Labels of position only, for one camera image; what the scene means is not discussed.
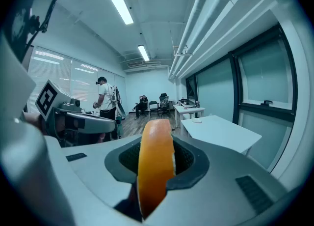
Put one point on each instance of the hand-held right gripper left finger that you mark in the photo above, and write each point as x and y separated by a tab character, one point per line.
90	183

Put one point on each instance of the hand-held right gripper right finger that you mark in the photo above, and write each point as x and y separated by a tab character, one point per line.
216	195

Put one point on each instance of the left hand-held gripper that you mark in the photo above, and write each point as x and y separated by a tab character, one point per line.
49	97

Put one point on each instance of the person's left forearm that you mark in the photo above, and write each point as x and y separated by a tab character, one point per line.
33	120

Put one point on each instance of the white window blinds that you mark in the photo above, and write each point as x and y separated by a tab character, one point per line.
61	72

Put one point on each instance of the large white table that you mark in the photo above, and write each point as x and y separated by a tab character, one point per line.
220	131

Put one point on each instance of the small white object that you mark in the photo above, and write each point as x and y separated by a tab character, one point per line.
196	120

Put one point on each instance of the small white table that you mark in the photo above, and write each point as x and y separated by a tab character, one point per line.
186	110

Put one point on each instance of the ceiling air vent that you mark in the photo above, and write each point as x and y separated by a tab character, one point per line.
135	64

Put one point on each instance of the clutter of desk items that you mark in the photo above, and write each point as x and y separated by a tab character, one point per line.
187	103

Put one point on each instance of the black folding chair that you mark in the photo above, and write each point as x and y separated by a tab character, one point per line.
153	105

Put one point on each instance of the short ceiling light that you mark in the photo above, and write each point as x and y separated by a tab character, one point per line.
143	53

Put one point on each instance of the black office chair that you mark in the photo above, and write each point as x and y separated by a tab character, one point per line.
164	102

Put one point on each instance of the long ceiling light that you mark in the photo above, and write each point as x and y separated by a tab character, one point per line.
119	2

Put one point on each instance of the dark framed frosted window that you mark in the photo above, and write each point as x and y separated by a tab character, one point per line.
265	72

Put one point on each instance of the white ceiling pipes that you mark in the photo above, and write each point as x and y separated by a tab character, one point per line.
196	28

